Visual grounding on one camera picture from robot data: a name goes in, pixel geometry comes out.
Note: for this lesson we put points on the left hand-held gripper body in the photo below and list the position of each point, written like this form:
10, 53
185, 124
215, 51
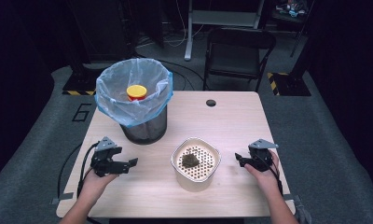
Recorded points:
104, 163

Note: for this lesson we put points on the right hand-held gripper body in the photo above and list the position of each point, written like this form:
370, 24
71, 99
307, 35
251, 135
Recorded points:
262, 160

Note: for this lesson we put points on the black mesh trash bin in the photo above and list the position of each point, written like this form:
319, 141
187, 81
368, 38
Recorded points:
144, 133

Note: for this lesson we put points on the clump of brown tea leaves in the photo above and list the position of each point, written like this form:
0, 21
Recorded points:
190, 160

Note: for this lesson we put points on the beige container with perforated strainer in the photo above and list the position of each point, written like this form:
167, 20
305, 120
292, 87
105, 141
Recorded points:
194, 183

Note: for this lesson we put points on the translucent blue trash bag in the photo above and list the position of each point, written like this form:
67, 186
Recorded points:
113, 93

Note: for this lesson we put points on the red chip can yellow lid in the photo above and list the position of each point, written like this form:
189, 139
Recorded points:
136, 90

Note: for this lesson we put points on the person's right hand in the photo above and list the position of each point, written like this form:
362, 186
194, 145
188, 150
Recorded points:
268, 180

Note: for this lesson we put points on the person's left hand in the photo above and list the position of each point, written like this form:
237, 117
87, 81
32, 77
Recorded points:
93, 188

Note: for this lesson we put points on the grey tape strip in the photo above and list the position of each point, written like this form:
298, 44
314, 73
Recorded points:
62, 198
290, 197

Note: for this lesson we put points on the grey cloth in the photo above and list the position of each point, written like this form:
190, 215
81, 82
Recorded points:
303, 213

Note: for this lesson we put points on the black stand base hazard tape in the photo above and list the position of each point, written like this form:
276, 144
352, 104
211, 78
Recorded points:
80, 84
293, 85

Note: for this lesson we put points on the black folding chair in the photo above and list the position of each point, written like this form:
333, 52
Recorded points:
237, 59

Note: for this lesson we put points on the dark shelf with clutter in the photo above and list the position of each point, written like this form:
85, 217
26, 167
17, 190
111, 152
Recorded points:
292, 11

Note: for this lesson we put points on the white metal desk frame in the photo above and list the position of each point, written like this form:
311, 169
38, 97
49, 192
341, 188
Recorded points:
222, 18

